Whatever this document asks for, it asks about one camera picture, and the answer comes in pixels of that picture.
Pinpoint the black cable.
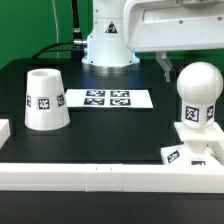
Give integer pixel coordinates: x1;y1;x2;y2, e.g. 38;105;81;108
31;0;88;59

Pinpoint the grey thin cable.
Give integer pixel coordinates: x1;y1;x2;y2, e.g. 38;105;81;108
51;0;62;59

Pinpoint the white marker tag sheet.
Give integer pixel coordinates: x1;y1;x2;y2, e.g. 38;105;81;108
66;89;153;109

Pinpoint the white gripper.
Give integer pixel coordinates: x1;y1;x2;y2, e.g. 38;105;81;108
124;0;224;82

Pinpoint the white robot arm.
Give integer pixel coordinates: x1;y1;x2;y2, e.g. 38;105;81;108
82;0;224;77

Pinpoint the white lamp shade cone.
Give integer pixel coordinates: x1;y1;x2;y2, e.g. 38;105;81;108
25;69;70;131

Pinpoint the white lamp base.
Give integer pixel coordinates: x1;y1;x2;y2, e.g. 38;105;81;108
161;122;224;167

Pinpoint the white front fence bar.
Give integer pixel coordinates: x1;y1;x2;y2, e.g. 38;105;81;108
0;163;224;193

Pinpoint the white left fence block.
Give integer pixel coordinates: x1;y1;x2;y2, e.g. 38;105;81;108
0;119;10;149

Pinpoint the white lamp bulb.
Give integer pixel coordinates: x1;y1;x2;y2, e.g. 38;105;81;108
177;62;223;130

